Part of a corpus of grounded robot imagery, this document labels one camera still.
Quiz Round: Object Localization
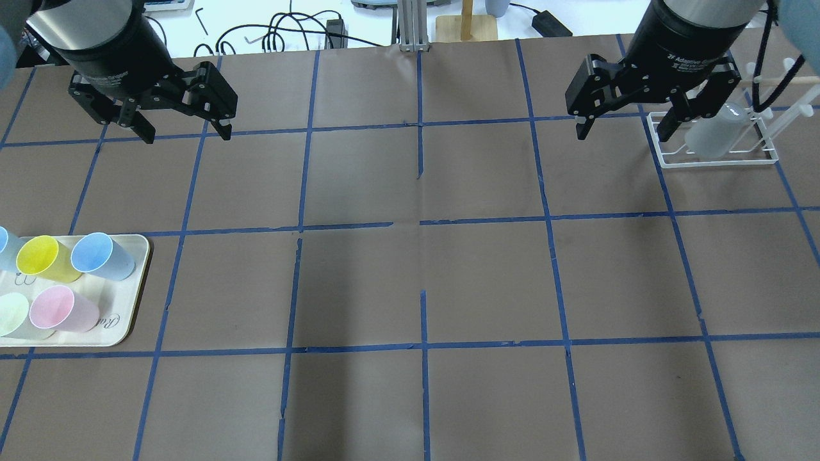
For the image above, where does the pink plastic cup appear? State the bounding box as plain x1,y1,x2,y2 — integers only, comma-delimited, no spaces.
29,286,100,333

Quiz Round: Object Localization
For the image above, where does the black power adapter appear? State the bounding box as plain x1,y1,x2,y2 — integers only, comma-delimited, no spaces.
531,10,573,38

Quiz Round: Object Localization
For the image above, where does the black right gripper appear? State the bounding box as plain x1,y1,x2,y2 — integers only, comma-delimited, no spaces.
565,1,757,142

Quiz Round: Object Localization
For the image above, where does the aluminium frame post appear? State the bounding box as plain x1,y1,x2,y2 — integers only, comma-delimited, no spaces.
397,0,429,52

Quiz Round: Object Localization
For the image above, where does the black coiled cable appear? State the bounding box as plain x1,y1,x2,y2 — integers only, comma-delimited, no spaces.
192,12,401,57

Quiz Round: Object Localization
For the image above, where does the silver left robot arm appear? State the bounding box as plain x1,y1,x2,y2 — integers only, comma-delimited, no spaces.
1,1,238,144

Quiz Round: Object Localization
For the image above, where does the translucent white plastic cup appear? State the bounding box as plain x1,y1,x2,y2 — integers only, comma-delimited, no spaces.
684,102,750,160

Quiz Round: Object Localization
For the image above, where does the light blue plastic cup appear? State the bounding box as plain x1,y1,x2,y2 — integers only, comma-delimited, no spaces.
0,227,24,273

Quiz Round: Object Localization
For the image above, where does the pale green plastic cup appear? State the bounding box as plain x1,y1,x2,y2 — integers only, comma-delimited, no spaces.
1,292,56,341

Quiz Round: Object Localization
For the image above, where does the wooden mug tree stand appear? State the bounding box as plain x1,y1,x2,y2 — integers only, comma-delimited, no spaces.
433,1,498,43

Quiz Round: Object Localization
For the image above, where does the yellow plastic cup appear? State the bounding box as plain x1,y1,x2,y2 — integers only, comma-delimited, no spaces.
15,234,82,283

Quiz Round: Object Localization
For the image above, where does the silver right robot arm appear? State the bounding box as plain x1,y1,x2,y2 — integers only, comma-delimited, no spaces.
565,1,818,141

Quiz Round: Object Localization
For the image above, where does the cream plastic tray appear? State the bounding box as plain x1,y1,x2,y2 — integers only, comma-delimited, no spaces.
1,234,152,350

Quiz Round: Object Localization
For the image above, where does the white wire cup rack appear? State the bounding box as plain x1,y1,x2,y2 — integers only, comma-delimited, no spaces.
645,76,819,169

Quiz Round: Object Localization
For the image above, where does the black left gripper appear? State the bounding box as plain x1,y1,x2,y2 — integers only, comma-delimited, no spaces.
29,1,238,144

